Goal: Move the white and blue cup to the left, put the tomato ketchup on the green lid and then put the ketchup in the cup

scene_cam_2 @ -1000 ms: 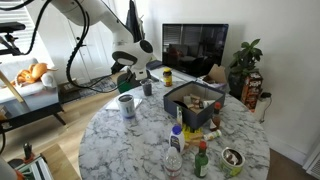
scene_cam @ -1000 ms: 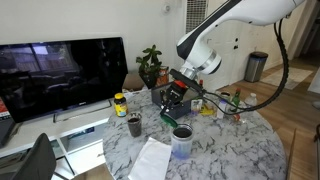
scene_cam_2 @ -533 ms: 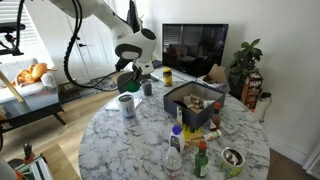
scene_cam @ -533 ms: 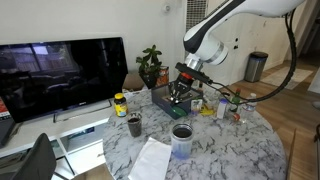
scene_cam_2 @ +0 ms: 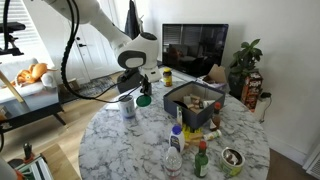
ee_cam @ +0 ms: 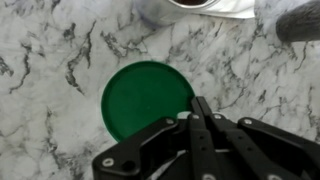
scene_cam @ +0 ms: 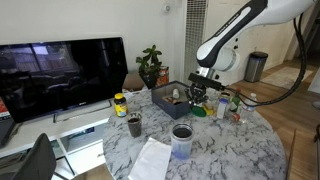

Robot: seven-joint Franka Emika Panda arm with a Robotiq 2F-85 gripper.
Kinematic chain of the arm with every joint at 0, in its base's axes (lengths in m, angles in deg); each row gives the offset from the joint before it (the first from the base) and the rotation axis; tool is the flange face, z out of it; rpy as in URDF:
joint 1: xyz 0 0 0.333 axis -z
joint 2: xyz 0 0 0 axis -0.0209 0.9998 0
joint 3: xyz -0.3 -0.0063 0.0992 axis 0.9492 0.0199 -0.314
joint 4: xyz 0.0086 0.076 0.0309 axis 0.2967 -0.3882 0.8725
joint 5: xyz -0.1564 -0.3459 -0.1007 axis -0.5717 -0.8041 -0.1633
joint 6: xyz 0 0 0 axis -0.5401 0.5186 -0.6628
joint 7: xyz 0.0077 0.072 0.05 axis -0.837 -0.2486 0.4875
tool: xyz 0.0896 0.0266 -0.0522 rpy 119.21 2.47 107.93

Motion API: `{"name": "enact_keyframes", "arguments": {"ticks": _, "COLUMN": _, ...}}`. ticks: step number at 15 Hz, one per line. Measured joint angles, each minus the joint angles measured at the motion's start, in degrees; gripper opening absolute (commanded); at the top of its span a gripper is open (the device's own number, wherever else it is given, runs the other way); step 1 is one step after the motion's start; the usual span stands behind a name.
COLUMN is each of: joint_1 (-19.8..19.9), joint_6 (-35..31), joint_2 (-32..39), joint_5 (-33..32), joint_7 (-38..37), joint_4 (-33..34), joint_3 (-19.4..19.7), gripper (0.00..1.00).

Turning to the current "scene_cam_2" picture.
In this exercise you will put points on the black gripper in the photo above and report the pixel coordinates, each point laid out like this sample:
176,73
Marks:
145,82

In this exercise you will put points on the green round lid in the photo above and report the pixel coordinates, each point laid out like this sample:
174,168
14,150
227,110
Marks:
143,101

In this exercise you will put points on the silver tin can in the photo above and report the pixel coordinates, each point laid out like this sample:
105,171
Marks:
127,107

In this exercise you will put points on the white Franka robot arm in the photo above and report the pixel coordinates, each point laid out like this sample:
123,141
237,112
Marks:
106,23

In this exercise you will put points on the dark grey chair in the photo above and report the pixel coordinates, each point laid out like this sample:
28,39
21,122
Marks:
130,83

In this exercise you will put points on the yellow label vitamin bottle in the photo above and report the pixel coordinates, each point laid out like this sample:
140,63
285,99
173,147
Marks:
167,78

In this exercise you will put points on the thin green white tube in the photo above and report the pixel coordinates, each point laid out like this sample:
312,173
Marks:
179,116

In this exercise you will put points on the tan wooden blocks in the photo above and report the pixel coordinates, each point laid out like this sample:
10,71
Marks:
193,140
193,101

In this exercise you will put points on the dark blue open box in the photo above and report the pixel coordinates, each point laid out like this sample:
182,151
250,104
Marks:
191,118

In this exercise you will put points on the grey patterned rug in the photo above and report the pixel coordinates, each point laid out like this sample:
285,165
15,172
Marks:
93,86

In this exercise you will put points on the white bottle blue cap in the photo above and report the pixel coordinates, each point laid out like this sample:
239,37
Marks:
176,140

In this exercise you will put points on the yellow plastic item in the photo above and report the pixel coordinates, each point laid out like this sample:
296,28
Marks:
188,131

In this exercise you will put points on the black flat screen television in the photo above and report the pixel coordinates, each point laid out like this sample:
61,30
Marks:
195,48

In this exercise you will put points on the white panel door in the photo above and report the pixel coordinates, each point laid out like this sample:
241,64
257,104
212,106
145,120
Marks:
93,50

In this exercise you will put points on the open brown cardboard box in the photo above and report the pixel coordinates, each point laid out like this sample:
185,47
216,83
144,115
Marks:
216,75

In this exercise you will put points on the dark hanging coat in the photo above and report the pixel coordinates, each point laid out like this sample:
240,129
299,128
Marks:
132,20

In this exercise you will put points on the red cap hot sauce bottle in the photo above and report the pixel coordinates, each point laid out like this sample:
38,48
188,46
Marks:
216,118

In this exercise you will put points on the small brown cardboard box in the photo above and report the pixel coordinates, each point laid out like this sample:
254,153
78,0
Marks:
71,86

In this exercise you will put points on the clear plastic water bottle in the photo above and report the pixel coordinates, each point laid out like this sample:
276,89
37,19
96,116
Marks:
173,165

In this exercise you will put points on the small white bottle green cap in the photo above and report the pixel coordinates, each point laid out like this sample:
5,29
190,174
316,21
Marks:
212,135

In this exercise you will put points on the green bottle red cap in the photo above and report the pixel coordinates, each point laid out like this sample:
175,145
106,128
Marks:
201,163

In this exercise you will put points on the green potted plant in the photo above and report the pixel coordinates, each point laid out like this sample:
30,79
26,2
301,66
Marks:
245,60

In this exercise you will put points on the orange Jenga box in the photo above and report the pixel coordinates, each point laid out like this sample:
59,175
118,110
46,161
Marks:
251,90

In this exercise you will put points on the light wooden side table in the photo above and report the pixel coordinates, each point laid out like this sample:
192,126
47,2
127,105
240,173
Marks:
61,163

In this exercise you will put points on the dark low bench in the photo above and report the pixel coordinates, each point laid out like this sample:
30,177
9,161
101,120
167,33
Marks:
33,108

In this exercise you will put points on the orange stuffed toy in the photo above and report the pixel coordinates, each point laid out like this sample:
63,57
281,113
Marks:
33,73

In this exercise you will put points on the black and red clamp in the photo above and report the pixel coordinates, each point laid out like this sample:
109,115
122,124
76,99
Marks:
27,151

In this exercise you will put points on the light grey sofa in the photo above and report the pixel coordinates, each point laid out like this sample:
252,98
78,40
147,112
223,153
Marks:
13,71

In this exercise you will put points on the green white striped object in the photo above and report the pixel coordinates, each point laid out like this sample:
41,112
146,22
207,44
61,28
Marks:
35,170

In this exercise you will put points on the wooden tripod leg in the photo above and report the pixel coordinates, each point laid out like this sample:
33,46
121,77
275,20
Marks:
8,83

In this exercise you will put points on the black camera stand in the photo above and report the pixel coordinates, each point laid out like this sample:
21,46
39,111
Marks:
11,28

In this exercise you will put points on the white wall vent grille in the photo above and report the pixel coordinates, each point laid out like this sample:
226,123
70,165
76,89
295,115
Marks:
313,165

